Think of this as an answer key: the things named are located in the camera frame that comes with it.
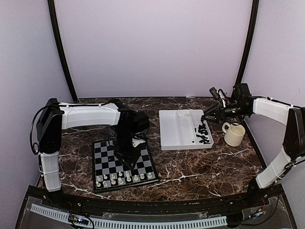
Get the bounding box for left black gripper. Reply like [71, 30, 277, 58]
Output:
[112, 125, 141, 170]

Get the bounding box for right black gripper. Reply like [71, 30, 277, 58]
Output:
[202, 102, 249, 124]

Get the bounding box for black grey chessboard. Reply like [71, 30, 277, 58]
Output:
[92, 139, 159, 193]

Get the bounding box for white plastic compartment tray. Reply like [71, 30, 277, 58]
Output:
[159, 109, 214, 151]

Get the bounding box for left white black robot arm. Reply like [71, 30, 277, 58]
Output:
[30, 98, 150, 208]

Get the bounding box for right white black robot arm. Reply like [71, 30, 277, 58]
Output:
[202, 83, 305, 189]

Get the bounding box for pile of black chess pieces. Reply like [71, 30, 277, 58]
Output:
[194, 119, 212, 145]

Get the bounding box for cream ribbed mug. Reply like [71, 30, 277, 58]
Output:
[222, 122, 245, 147]

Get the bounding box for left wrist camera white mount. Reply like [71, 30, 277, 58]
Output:
[132, 138, 146, 148]

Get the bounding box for white slotted cable duct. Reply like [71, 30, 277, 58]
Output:
[30, 204, 227, 229]

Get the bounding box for black front rail base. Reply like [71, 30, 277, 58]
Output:
[16, 186, 296, 229]

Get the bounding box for right black frame post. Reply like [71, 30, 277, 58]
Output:
[235, 0, 259, 85]

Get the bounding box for black frame post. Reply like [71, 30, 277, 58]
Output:
[235, 0, 259, 85]
[47, 0, 78, 102]

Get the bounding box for left black frame post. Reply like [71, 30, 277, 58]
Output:
[47, 0, 78, 102]

